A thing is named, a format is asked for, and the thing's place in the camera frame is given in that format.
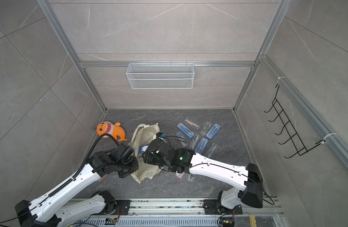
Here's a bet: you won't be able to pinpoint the clear plastic ruler case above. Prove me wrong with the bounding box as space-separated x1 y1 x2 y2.
176 131 189 147

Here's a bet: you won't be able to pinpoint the cream canvas tote bag leaves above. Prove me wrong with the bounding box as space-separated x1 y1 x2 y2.
129 124 161 184

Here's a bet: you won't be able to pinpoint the pink clear stationery case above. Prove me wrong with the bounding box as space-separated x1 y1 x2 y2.
175 173 185 179

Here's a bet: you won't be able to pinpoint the clear grey compass case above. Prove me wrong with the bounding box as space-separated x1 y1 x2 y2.
189 134 201 150

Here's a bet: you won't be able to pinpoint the blue clear pencil case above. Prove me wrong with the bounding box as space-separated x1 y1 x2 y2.
177 123 195 139

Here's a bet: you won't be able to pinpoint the clear green compass case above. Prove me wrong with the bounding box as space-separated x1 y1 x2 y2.
188 174 195 182

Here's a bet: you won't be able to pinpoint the small blue clear case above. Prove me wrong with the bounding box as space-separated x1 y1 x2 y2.
195 138 208 154

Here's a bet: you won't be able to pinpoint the clear case pink compass set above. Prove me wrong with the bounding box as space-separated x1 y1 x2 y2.
184 118 200 129

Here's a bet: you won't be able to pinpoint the clear green stationery case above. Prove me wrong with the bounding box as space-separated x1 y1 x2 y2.
200 122 212 136

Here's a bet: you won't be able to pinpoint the blue clear compass case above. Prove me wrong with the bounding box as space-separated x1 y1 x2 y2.
206 124 221 140

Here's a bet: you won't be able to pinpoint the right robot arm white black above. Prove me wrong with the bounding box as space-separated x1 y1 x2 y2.
142 138 265 210

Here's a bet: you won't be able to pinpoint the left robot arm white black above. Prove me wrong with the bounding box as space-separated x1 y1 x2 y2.
15 133 138 227

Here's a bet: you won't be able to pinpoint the orange plush fish toy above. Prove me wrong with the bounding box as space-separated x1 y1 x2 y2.
96 121 128 142

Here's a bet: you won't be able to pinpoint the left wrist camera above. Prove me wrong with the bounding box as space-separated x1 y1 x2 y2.
109 143 134 163

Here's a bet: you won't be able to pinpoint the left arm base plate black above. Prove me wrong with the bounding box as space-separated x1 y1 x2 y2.
103 200 131 215

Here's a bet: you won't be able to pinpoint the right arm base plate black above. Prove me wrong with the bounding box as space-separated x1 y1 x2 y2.
202 200 243 215

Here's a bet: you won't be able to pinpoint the white wire mesh basket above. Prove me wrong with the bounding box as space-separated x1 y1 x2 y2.
126 62 195 89

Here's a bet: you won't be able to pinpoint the black wire hook rack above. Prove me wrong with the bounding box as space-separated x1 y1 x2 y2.
263 84 326 159

